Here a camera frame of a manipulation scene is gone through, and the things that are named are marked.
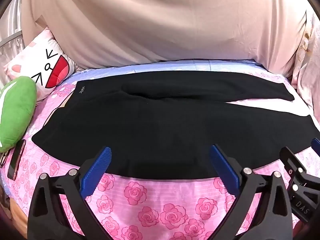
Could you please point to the black pants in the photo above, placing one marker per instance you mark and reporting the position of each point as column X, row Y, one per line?
column 150, row 130

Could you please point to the pale floral quilt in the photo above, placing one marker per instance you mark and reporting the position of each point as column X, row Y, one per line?
column 307, row 62

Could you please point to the green plush toy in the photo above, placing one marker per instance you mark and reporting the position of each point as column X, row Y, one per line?
column 17, row 110

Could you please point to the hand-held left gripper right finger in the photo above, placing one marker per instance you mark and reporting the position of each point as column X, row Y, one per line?
column 225, row 167

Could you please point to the pink floral bed sheet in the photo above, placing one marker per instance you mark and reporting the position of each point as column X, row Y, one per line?
column 155, row 205

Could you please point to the cat face pillow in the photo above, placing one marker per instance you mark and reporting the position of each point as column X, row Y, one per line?
column 50, row 62

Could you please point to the beige draped cloth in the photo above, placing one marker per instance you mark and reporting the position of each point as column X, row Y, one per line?
column 162, row 17

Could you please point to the silver satin curtain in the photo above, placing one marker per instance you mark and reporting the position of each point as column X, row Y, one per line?
column 10, row 30

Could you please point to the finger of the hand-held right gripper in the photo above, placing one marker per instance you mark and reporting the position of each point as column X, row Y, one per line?
column 291, row 161
column 316, row 144

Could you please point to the dark smartphone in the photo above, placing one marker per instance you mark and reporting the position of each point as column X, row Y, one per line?
column 16, row 160

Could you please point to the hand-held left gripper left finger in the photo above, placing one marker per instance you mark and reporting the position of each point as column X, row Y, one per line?
column 96, row 172

